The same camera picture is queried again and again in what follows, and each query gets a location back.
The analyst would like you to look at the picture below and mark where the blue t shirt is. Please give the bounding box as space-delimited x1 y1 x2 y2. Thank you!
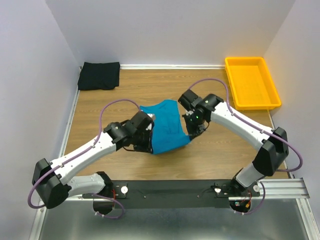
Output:
140 99 191 155

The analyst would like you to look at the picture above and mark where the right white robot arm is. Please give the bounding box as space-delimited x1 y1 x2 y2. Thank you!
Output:
178 89 289 196

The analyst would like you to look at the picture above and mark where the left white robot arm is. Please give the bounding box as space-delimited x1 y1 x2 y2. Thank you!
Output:
31 111 156 209

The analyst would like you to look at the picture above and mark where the yellow plastic bin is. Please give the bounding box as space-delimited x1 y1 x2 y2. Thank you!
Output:
224 56 282 111

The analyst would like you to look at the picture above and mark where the folded black t shirt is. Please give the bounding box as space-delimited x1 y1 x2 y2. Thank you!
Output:
77 62 121 91

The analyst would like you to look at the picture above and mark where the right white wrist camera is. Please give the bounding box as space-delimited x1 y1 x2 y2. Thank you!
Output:
185 109 194 116

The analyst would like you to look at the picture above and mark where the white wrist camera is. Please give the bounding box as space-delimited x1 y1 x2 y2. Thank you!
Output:
185 109 194 116
146 113 156 131

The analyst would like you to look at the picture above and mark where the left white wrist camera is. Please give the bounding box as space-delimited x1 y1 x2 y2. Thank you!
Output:
146 113 156 131

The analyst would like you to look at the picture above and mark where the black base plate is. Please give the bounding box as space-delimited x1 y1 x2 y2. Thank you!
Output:
82 179 261 210

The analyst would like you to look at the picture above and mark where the aluminium frame rail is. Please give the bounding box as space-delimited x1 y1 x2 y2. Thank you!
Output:
39 177 311 201

